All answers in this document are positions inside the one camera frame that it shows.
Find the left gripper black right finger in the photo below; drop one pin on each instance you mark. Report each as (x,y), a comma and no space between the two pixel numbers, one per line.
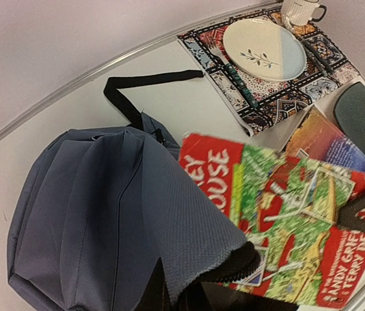
(213,296)

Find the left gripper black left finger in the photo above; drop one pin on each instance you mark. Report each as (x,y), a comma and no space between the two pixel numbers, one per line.
(156,296)

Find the blue orange back-cover book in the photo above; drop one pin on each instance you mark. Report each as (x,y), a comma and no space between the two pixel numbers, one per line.
(318,138)

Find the blue student backpack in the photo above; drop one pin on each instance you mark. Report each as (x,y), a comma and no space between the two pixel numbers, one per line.
(100,206)

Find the red treehouse comic book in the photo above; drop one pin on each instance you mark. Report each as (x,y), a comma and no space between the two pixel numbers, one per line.
(286,206)

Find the dark teal square plate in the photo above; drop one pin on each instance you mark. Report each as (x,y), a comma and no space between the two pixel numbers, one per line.
(349,112)

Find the white enamel mug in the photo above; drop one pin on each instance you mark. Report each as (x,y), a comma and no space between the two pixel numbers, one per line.
(300,12)

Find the patterned black placemat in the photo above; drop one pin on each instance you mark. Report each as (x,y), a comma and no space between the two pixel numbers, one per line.
(276,101)

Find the cream and blue plate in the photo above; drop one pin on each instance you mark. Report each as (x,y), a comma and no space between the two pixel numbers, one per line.
(264,49)

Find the knife with teal handle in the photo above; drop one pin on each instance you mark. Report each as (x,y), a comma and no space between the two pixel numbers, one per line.
(317,55)

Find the fork with teal handle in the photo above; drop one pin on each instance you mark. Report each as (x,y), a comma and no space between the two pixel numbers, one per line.
(247,94)

